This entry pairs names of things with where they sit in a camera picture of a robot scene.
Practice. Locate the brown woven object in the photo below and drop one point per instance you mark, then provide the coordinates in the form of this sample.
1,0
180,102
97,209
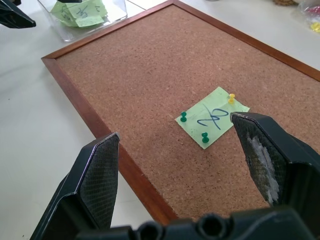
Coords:
285,2

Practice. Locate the yellow push pin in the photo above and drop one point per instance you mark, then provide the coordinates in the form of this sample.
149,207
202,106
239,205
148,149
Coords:
231,98

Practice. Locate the clear plastic box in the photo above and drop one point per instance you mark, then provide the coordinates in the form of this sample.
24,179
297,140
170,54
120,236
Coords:
115,17

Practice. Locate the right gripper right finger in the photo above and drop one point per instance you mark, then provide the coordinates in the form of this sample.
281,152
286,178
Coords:
275,155

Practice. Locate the green note with blue scribble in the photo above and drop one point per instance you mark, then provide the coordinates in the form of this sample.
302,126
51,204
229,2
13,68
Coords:
212,110

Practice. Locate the green paper note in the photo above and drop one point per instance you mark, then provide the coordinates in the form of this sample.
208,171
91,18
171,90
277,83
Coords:
90,21
95,6

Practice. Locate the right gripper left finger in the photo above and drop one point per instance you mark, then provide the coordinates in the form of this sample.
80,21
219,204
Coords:
97,180

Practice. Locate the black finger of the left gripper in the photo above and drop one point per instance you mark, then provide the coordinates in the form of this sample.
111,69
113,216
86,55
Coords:
17,18
70,1

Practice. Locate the green push pin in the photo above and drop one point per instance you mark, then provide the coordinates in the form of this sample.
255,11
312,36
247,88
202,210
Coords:
205,138
184,117

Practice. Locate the cork board with wooden frame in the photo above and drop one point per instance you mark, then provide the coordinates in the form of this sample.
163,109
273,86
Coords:
150,75

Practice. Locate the clear plastic bag of pins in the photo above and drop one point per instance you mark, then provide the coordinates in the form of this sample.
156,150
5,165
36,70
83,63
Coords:
311,15

